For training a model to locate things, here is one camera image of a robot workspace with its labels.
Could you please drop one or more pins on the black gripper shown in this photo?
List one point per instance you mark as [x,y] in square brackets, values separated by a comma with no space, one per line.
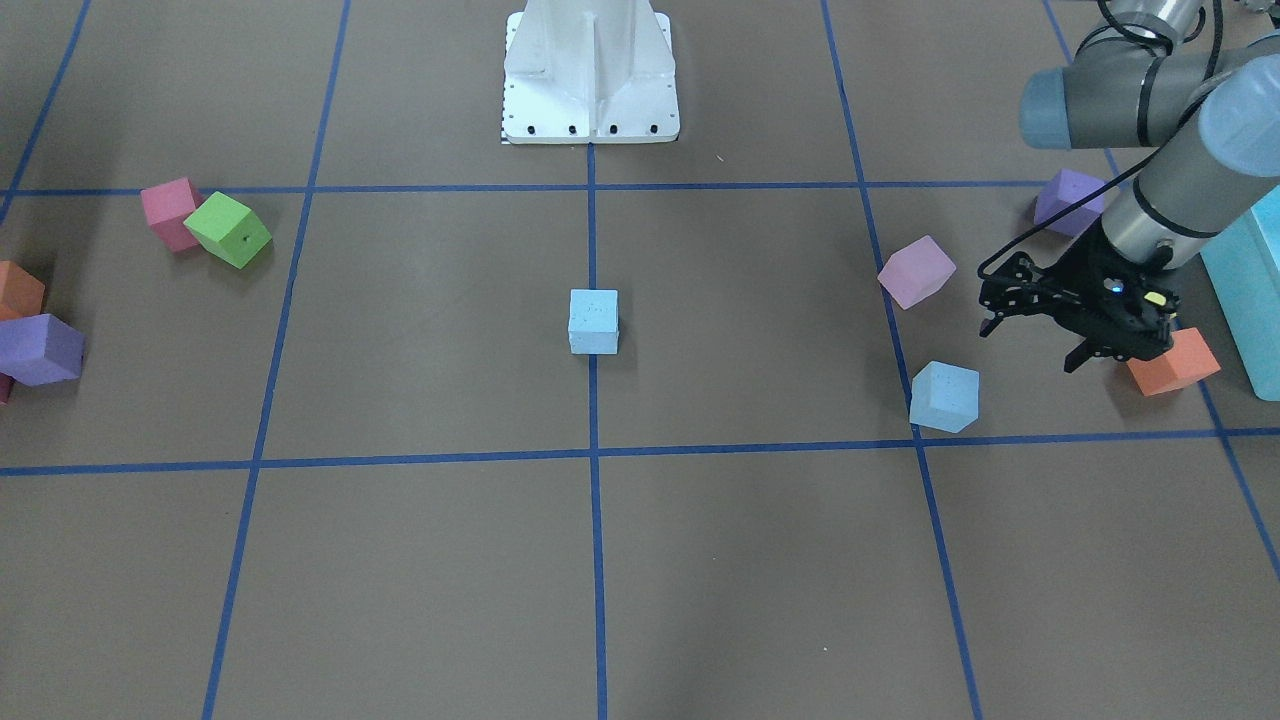
[1076,283]

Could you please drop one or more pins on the light blue foam block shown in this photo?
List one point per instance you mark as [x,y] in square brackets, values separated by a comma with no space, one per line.
[593,325]
[945,397]

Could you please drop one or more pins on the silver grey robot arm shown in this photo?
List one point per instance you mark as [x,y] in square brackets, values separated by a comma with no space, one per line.
[1210,123]

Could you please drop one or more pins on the light pink foam block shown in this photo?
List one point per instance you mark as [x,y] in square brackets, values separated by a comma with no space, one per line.
[916,272]

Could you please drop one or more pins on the dark purple foam block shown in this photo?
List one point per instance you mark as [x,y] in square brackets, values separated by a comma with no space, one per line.
[1065,189]

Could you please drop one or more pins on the orange foam block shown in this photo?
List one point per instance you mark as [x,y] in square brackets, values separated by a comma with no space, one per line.
[22,294]
[1189,361]

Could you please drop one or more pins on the blue plastic bin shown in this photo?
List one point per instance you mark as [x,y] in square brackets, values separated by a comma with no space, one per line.
[1241,262]

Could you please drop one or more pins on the green foam block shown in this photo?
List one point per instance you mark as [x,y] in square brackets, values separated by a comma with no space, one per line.
[228,229]

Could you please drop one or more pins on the magenta foam block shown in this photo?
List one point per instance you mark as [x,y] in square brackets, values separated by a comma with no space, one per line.
[167,206]

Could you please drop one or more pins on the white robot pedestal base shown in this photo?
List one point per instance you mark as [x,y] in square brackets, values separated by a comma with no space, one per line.
[589,72]

